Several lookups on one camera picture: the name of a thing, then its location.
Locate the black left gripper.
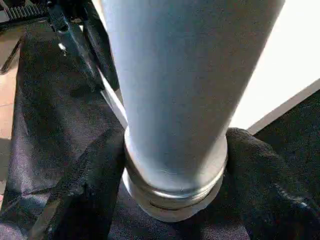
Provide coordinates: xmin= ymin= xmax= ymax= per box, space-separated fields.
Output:
xmin=0 ymin=0 xmax=105 ymax=93

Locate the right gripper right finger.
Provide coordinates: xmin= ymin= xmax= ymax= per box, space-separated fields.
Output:
xmin=224 ymin=126 xmax=320 ymax=240

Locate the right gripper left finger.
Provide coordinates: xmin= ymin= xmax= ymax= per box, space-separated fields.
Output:
xmin=29 ymin=128 xmax=126 ymax=240

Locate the dark metal stand leg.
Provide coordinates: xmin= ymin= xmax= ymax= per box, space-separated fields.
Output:
xmin=0 ymin=39 xmax=24 ymax=75

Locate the black mat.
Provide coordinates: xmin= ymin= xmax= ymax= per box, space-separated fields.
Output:
xmin=0 ymin=22 xmax=320 ymax=240

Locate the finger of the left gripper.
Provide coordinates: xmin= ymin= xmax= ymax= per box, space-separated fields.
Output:
xmin=83 ymin=0 xmax=120 ymax=91

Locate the white plastic table top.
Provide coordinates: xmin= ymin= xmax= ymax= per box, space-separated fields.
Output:
xmin=98 ymin=0 xmax=320 ymax=224

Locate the white plastic table leg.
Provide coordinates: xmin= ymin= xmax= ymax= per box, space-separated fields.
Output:
xmin=91 ymin=0 xmax=286 ymax=201

